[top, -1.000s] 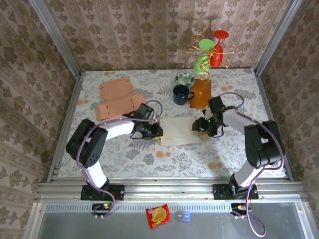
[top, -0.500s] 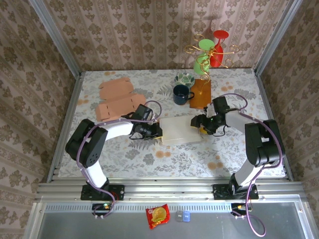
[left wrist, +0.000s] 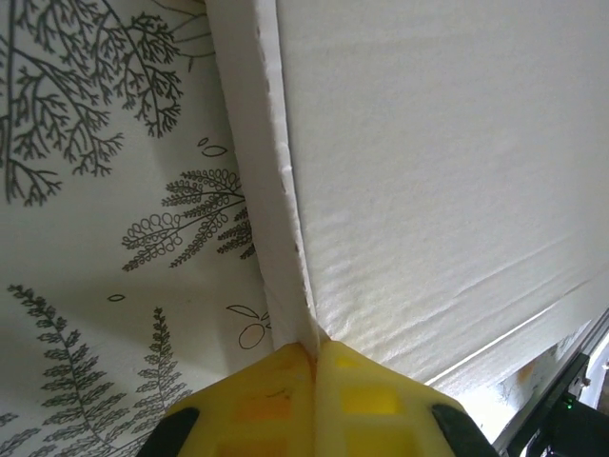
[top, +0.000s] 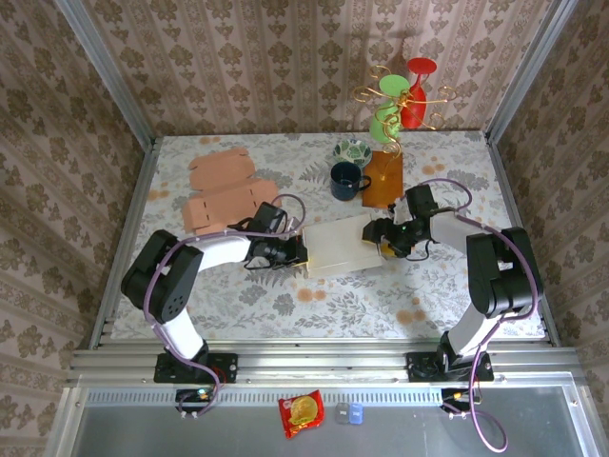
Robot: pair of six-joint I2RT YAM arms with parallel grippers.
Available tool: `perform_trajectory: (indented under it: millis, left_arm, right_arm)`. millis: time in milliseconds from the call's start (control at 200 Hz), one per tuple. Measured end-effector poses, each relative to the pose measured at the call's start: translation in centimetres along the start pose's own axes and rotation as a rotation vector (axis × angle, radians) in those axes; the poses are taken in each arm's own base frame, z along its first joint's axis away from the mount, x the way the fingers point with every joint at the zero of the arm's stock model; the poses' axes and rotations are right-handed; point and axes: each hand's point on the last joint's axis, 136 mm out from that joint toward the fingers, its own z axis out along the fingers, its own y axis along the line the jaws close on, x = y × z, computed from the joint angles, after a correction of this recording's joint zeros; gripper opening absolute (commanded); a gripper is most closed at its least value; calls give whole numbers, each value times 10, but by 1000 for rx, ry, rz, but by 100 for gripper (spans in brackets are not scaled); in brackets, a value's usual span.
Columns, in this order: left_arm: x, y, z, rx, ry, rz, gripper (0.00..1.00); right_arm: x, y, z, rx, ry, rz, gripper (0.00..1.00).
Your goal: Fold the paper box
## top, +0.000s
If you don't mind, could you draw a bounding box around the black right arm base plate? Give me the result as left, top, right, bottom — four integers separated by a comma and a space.
406, 350, 495, 383

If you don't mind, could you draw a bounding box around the dark blue mug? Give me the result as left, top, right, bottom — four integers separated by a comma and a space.
329, 161, 372, 201

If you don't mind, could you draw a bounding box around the small black controller board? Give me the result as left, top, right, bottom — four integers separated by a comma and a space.
175, 387, 215, 413
440, 387, 477, 413

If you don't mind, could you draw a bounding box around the white paper box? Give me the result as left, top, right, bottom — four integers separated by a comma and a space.
302, 212, 386, 280

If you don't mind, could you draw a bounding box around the grey metal shelf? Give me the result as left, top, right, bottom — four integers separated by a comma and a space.
45, 386, 599, 457

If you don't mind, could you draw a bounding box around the green wine glass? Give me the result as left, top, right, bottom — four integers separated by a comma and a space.
369, 74, 411, 143

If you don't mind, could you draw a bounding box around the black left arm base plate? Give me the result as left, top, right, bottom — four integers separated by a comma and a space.
153, 352, 239, 385

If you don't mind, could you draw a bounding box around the floral tablecloth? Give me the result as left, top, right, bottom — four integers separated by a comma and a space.
111, 131, 546, 340

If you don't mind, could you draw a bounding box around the red snack packet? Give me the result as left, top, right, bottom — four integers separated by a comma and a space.
278, 388, 326, 440

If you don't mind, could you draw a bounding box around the gold wire stand wooden base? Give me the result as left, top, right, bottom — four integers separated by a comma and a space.
351, 64, 459, 209

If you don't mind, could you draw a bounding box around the green leaf pattern bowl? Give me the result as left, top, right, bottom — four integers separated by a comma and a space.
332, 138, 374, 169

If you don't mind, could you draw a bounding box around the red wine glass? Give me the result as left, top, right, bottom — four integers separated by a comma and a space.
401, 57, 438, 130

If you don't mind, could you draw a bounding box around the aluminium cross rail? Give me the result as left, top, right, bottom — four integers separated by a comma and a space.
66, 346, 586, 387

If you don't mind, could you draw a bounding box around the aluminium side rail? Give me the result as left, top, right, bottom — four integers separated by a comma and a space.
483, 131, 561, 347
88, 137, 161, 351

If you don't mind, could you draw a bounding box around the aluminium frame post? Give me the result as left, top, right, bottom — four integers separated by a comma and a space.
483, 0, 580, 144
51, 0, 158, 149

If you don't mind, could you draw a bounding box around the grey slotted cable duct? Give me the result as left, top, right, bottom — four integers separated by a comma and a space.
83, 386, 451, 407

